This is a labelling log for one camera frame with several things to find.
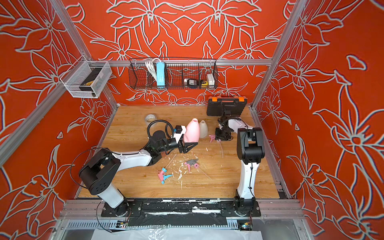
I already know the pink spray bottle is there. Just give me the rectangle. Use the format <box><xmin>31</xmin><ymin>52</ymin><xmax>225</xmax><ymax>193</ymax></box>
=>
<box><xmin>184</xmin><ymin>118</ymin><xmax>200</xmax><ymax>143</ymax></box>

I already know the grey pink spray nozzle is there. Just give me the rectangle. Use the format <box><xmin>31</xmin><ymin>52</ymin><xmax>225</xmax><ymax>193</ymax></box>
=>
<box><xmin>183</xmin><ymin>159</ymin><xmax>212</xmax><ymax>180</ymax></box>

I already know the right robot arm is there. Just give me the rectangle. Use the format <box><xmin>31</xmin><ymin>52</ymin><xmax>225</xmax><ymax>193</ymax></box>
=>
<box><xmin>215</xmin><ymin>114</ymin><xmax>265</xmax><ymax>217</ymax></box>

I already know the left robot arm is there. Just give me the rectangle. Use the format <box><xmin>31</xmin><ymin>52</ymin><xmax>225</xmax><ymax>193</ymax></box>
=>
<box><xmin>79</xmin><ymin>131</ymin><xmax>198</xmax><ymax>217</ymax></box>

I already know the white spray bottle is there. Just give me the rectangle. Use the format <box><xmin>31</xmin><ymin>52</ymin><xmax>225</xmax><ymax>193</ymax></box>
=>
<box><xmin>199</xmin><ymin>120</ymin><xmax>208</xmax><ymax>139</ymax></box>

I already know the pink blue spray nozzle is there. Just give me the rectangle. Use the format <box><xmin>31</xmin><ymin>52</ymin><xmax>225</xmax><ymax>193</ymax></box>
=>
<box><xmin>157</xmin><ymin>154</ymin><xmax>178</xmax><ymax>184</ymax></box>

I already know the black orange tool case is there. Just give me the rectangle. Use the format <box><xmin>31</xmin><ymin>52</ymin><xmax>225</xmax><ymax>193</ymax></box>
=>
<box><xmin>207</xmin><ymin>97</ymin><xmax>248</xmax><ymax>117</ymax></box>

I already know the clear tape roll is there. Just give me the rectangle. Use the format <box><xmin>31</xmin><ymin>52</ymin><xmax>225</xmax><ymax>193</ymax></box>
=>
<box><xmin>145</xmin><ymin>114</ymin><xmax>157</xmax><ymax>125</ymax></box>

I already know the white adapter block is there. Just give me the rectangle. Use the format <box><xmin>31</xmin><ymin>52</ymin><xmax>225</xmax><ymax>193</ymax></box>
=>
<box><xmin>207</xmin><ymin>74</ymin><xmax>215</xmax><ymax>88</ymax></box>

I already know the black device with label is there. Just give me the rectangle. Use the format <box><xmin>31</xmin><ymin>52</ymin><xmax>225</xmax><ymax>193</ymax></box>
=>
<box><xmin>184</xmin><ymin>79</ymin><xmax>200</xmax><ymax>89</ymax></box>

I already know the light blue box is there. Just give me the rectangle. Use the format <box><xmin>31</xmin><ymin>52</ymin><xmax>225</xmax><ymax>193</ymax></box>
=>
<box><xmin>156</xmin><ymin>62</ymin><xmax>166</xmax><ymax>89</ymax></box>

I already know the black box in bin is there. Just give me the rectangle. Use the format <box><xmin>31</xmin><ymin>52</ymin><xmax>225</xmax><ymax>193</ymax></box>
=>
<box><xmin>79</xmin><ymin>68</ymin><xmax>102</xmax><ymax>91</ymax></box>

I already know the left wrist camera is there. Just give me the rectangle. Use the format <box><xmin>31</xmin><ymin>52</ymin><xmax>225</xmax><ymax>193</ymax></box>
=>
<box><xmin>173</xmin><ymin>125</ymin><xmax>187</xmax><ymax>143</ymax></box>

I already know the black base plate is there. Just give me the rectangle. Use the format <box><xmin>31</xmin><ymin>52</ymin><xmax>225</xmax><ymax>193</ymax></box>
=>
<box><xmin>101</xmin><ymin>197</ymin><xmax>261</xmax><ymax>229</ymax></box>

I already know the black wire basket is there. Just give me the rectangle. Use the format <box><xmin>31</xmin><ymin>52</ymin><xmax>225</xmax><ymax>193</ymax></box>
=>
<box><xmin>129</xmin><ymin>58</ymin><xmax>219</xmax><ymax>90</ymax></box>

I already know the white cable bundle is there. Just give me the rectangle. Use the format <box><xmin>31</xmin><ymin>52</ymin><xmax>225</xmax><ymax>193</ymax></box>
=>
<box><xmin>145</xmin><ymin>59</ymin><xmax>158</xmax><ymax>82</ymax></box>

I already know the clear plastic wall bin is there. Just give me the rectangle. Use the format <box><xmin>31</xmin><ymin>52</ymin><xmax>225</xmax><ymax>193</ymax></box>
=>
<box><xmin>60</xmin><ymin>61</ymin><xmax>112</xmax><ymax>99</ymax></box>

